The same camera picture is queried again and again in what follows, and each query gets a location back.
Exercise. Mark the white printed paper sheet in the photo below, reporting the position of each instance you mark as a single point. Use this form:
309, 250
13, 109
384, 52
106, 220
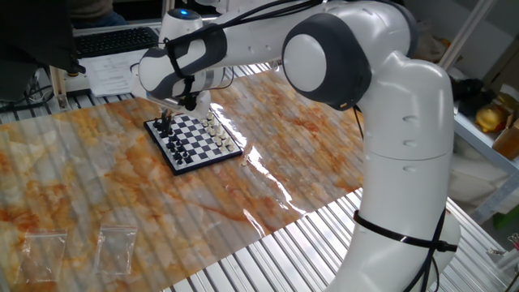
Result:
109, 75

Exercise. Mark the orange marble pattern mat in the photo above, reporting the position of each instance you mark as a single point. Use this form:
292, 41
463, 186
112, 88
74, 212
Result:
121, 194

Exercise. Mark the black computer keyboard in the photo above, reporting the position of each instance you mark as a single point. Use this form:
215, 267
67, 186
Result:
117, 42

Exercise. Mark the slanted aluminium frame post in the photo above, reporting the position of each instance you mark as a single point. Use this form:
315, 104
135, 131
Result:
466, 34

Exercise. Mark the grey metal shelf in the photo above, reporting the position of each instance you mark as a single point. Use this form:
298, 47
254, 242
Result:
486, 148

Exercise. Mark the short aluminium frame post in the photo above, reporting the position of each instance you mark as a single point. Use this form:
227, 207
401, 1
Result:
59, 89

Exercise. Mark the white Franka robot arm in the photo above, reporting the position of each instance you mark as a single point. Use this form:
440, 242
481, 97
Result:
405, 121

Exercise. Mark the person in blue jeans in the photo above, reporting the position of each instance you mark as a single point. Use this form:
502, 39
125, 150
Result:
103, 19

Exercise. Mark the black bag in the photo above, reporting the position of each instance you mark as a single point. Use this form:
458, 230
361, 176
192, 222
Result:
472, 91

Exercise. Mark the clear plastic zip bag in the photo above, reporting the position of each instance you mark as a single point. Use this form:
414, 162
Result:
40, 257
115, 251

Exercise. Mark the brown cardboard box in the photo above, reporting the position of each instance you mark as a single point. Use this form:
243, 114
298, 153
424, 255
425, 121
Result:
509, 142

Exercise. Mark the yellow toy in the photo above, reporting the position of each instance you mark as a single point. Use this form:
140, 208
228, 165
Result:
490, 117

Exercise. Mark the green object under shelf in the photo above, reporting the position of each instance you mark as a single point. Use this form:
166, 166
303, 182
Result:
507, 219

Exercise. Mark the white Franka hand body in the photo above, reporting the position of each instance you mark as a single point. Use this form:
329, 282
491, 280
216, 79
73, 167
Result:
202, 105

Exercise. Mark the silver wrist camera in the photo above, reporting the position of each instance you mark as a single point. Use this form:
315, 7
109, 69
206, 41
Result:
166, 101

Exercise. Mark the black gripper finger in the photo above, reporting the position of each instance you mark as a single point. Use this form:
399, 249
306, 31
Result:
162, 121
169, 121

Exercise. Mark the black and white chessboard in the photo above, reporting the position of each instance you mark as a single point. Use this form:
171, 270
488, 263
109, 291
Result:
194, 140

